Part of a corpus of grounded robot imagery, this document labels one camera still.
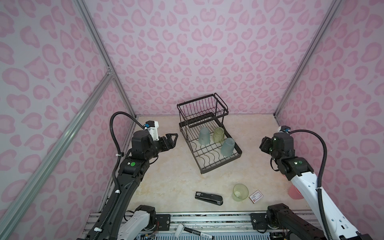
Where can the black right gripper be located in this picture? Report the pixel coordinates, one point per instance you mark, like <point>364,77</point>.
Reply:
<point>265,145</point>

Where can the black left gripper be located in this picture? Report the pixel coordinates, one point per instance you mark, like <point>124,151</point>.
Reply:
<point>163,142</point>

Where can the teal clear cup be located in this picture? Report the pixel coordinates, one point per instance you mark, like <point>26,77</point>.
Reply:
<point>228,147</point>
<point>204,136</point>

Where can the yellow-green clear cup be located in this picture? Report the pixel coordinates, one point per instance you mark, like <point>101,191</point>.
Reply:
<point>219,135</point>

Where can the yellow-green cup front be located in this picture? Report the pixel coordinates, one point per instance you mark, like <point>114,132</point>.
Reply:
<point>240,192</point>

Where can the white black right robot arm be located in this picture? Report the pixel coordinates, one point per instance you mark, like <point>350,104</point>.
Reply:
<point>334,224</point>

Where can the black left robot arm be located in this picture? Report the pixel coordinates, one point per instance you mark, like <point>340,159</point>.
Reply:
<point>131,172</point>

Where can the small red white card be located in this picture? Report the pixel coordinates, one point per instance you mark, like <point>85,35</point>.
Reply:
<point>256,196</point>

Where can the black stapler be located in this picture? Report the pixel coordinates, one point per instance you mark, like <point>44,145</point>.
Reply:
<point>209,198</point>

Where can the black marker pen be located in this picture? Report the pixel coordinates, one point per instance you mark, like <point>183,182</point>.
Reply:
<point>182,228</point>

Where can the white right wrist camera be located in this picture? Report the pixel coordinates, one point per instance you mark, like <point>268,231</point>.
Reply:
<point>284,129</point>

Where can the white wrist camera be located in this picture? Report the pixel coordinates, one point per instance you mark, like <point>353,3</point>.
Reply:
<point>284,129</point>
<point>152,128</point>

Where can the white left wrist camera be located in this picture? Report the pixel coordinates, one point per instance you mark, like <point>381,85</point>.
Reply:
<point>152,128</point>

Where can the black wire dish rack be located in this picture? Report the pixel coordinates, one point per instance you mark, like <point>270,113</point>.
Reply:
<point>202,126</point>

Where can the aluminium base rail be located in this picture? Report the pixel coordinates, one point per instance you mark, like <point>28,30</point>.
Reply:
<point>221,225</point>

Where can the aluminium corner frame right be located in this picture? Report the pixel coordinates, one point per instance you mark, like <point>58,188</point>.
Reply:
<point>328,19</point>

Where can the aluminium frame left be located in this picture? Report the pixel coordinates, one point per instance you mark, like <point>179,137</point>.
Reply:
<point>50,66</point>

